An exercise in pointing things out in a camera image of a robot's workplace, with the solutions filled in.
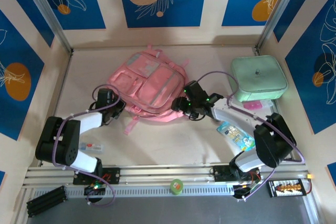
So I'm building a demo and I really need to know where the grey slotted cable duct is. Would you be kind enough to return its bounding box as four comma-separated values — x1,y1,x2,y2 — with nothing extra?
31,186,237,200

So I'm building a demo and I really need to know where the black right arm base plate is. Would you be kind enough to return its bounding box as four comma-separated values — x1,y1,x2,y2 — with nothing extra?
213,165,260,183

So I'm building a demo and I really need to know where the black ribbed block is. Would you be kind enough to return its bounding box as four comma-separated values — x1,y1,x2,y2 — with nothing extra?
26,185,68,218

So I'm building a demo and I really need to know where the aluminium frame rail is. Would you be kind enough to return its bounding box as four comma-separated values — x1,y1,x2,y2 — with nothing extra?
22,165,316,188

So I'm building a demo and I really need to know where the aluminium side rail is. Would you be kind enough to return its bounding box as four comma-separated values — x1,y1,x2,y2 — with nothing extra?
38,50,74,167

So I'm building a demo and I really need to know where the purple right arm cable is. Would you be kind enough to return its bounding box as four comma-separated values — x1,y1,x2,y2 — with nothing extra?
196,70,306,203

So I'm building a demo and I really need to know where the blue snack packet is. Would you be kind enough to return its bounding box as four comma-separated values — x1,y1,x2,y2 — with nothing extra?
216,121,256,153

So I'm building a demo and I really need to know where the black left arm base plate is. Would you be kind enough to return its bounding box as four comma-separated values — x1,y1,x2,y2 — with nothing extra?
72,167,121,186

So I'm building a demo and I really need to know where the mint green zip case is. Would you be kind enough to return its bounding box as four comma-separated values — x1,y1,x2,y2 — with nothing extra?
230,55,289,101

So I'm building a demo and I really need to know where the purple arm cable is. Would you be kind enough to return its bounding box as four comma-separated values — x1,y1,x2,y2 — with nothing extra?
196,70,306,203
52,84,122,207

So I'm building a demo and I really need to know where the pink student backpack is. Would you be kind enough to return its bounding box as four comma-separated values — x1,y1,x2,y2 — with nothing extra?
107,45,190,136

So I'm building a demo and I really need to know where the clear box with pink contents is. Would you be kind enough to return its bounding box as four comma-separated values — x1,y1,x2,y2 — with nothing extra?
243,100,274,110

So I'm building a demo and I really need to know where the black power distribution board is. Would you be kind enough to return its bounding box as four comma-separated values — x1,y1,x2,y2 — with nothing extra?
267,178,307,198

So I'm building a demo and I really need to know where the small circuit board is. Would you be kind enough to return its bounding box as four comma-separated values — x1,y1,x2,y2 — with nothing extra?
83,184,106,196
233,183,259,199

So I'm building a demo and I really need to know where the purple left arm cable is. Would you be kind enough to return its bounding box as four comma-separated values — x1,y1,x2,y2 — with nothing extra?
52,84,122,207

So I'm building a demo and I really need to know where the aluminium frame post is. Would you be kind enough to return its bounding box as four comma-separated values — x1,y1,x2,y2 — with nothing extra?
255,0,310,53
17,0,75,54

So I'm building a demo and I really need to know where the green tape roll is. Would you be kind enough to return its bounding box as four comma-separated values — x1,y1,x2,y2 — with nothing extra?
170,178,184,196

